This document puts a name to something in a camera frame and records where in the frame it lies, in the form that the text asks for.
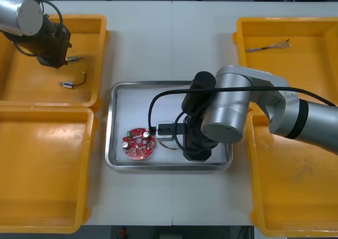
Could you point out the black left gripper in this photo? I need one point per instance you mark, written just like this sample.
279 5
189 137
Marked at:
54 44

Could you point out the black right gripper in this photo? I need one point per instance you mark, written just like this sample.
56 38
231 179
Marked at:
196 149

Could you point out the brass-coloured metal solenoid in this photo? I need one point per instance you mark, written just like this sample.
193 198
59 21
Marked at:
75 59

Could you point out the thin harness with metal terminals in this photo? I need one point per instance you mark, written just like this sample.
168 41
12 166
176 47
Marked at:
169 147

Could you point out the blue label metal solenoid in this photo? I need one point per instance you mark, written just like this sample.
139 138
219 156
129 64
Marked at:
68 84

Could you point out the twisted harness with black connector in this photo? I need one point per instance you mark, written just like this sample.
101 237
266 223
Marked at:
266 47

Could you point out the silver-grey left robot arm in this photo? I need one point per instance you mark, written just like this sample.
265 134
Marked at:
21 14

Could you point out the silver-grey right robot arm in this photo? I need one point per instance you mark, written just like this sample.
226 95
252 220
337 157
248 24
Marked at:
232 101

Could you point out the yellow-orange plastic bin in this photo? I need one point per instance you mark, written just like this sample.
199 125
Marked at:
39 170
290 30
87 38
285 186

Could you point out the round red circuit board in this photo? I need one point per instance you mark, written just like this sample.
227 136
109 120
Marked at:
138 146

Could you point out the steel tray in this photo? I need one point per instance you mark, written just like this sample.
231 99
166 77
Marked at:
109 143

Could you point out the small red floor object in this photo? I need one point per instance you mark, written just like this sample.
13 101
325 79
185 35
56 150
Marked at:
122 231

